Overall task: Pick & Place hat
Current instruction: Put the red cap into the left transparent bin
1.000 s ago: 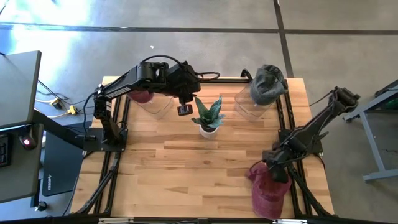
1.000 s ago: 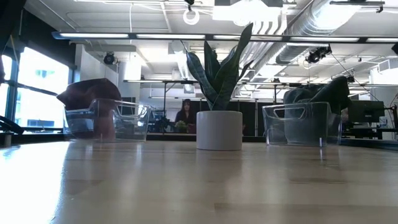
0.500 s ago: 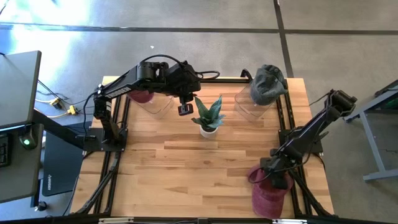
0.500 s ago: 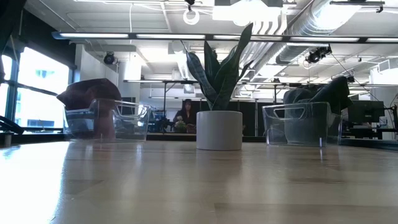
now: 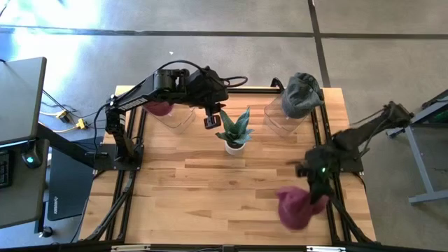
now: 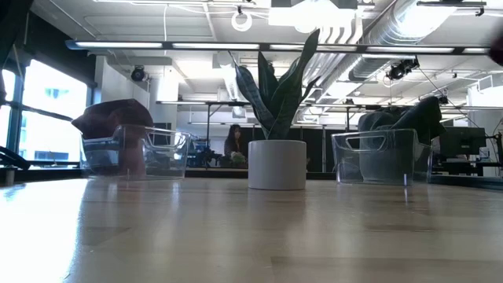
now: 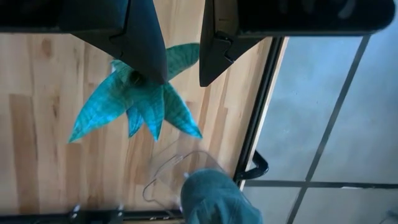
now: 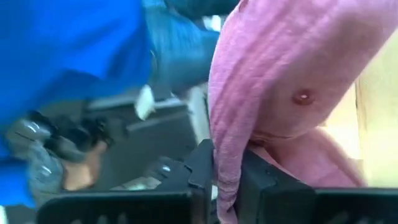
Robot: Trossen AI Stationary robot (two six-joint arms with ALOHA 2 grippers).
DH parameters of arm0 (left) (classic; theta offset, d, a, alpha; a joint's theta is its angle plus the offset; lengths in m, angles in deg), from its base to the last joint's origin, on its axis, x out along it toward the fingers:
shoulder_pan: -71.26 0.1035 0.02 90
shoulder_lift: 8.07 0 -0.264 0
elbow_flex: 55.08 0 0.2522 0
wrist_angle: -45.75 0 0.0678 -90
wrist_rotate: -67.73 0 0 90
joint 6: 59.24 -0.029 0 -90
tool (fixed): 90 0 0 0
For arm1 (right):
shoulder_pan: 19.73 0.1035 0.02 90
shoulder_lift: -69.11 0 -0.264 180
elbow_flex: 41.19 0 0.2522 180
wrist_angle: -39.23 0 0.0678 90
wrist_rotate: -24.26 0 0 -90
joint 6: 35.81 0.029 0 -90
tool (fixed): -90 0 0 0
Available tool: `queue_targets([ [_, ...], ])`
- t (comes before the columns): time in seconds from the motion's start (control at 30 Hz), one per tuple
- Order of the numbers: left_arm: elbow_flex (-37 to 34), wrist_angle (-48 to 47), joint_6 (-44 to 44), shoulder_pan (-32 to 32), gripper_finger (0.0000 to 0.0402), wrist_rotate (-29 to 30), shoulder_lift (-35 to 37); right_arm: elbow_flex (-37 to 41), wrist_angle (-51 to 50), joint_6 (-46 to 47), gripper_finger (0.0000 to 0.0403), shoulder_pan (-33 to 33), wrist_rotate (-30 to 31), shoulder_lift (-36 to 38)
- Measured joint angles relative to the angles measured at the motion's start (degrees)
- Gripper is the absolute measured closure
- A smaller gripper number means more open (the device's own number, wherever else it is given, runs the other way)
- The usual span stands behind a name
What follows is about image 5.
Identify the grey metal table stand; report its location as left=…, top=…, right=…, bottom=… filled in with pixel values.
left=386, top=89, right=448, bottom=206

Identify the black computer case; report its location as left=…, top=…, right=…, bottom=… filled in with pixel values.
left=46, top=146, right=95, bottom=222

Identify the grey-green baseball cap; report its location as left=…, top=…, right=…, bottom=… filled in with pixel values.
left=281, top=80, right=325, bottom=120
left=290, top=72, right=321, bottom=92

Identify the green snake plant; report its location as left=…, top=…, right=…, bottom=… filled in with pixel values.
left=214, top=106, right=256, bottom=146

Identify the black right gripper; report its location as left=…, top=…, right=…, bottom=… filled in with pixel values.
left=295, top=146, right=339, bottom=204

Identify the grey flat screen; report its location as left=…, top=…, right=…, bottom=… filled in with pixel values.
left=0, top=57, right=48, bottom=146

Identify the black keyboard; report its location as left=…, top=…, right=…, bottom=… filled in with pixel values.
left=0, top=150, right=12, bottom=189

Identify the white round plant pot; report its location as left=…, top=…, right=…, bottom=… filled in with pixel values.
left=224, top=139, right=246, bottom=156

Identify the black aluminium rig frame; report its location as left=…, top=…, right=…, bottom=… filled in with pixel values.
left=79, top=76, right=378, bottom=246

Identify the clear plastic bin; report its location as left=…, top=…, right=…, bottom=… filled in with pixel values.
left=148, top=101, right=197, bottom=136
left=262, top=93, right=316, bottom=138

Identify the black desk support strut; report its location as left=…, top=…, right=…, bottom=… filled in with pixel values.
left=34, top=122, right=97, bottom=168

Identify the black mouse with cyan light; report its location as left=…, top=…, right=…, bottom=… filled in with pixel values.
left=20, top=149, right=40, bottom=170

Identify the maroon baseball cap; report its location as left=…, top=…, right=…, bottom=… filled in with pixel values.
left=142, top=100, right=175, bottom=117
left=276, top=185, right=330, bottom=232

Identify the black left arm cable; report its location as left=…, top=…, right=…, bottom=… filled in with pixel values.
left=148, top=59, right=249, bottom=88

